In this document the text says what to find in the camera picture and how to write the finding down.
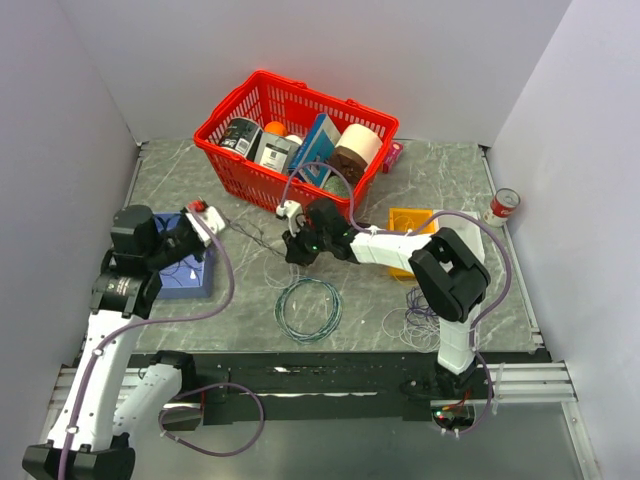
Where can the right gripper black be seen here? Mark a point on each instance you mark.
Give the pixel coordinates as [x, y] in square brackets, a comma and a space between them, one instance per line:
[295, 252]

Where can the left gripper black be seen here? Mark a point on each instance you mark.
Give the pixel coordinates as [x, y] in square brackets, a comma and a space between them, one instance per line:
[200, 248]

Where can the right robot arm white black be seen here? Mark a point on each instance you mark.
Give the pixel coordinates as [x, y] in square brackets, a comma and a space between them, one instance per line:
[451, 278]

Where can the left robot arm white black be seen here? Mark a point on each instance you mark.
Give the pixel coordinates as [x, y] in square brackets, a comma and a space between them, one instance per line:
[93, 436]

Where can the blue plastic bin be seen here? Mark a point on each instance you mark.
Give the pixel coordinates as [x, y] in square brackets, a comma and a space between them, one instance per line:
[191, 277]

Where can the green scouring sponge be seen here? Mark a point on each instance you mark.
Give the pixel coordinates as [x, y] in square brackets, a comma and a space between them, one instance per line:
[338, 187]

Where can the brown roll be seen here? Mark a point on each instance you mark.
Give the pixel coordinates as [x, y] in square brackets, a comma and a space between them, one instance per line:
[349, 163]

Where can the grey labelled pouch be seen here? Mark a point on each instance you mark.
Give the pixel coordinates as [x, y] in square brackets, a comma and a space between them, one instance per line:
[276, 152]

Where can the yellow plastic bin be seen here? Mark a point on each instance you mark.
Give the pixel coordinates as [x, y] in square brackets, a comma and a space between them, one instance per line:
[405, 219]

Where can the blue Harrys box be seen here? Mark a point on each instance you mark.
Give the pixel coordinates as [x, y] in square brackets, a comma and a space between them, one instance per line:
[317, 146]

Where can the white paper towel roll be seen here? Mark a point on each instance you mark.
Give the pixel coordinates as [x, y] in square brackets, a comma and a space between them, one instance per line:
[359, 143]

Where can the orange fruit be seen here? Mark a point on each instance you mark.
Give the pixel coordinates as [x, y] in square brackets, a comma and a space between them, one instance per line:
[276, 128]

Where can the black cylindrical can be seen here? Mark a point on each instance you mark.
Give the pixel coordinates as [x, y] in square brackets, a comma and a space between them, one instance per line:
[242, 136]

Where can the pink small box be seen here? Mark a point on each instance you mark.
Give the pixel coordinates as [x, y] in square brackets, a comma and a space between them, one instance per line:
[392, 156]

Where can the red plastic shopping basket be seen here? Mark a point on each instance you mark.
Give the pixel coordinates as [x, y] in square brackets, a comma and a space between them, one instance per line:
[265, 97]

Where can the white plastic bin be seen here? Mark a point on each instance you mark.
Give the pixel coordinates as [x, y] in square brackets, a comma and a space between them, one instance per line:
[468, 231]

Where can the red white soup can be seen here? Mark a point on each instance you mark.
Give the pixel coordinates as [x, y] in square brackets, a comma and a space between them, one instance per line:
[501, 207]

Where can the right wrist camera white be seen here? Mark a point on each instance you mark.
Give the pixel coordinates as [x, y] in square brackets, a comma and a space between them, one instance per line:
[290, 211]

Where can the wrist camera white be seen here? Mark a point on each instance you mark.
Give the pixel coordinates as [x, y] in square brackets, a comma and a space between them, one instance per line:
[205, 220]
[290, 211]

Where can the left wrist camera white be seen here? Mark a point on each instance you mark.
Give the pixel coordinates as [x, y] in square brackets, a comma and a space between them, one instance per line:
[205, 220]

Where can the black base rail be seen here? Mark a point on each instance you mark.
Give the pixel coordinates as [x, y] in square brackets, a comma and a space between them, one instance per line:
[326, 385]

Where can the aluminium frame rail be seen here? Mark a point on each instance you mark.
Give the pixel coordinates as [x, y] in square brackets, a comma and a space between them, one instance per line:
[532, 383]

